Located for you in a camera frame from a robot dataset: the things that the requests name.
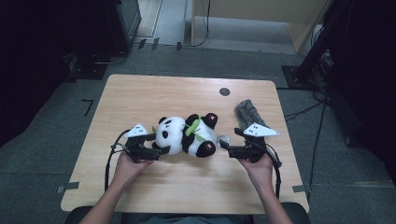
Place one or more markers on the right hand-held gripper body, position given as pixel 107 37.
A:
pixel 253 146

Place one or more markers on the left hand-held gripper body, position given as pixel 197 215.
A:
pixel 138 147

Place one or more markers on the panda plush toy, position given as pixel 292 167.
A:
pixel 174 135

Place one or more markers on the grey knitted cloth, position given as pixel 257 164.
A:
pixel 247 113

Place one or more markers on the person's left hand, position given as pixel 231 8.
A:
pixel 129 169

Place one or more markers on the person's right hand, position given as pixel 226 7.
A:
pixel 260 169

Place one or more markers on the round black table grommet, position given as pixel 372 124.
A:
pixel 224 91

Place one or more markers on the grey tape strip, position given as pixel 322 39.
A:
pixel 68 187
pixel 301 188

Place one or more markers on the person's grey-blue clothing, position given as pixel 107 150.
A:
pixel 186 220

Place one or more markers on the dark floor tape piece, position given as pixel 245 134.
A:
pixel 179 46
pixel 141 44
pixel 155 43

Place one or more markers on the black metal stand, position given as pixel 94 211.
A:
pixel 311 59

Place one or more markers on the dark cabinet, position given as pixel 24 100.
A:
pixel 124 21

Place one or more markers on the wooden cabinet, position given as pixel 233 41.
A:
pixel 249 9

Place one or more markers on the dark curtain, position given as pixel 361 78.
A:
pixel 367 77
pixel 31 62

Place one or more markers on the black floor base plate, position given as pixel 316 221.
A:
pixel 90 72

